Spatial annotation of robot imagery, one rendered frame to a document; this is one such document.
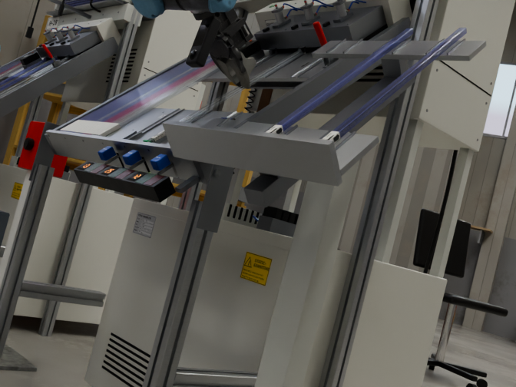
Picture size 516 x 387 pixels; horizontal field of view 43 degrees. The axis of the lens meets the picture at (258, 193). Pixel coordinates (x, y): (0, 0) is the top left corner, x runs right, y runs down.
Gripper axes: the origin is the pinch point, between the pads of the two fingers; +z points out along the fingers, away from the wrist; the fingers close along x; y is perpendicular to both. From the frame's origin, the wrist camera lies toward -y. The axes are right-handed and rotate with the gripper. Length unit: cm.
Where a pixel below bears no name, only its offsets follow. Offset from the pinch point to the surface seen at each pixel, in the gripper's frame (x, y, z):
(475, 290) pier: 416, 487, 763
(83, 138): 25.4, -30.6, -6.5
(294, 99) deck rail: -21.0, -3.9, 0.6
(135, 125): 18.6, -20.3, -2.9
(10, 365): 75, -77, 51
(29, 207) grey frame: 49, -46, 7
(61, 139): 38.6, -30.8, -5.4
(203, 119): -2.9, -15.1, -1.8
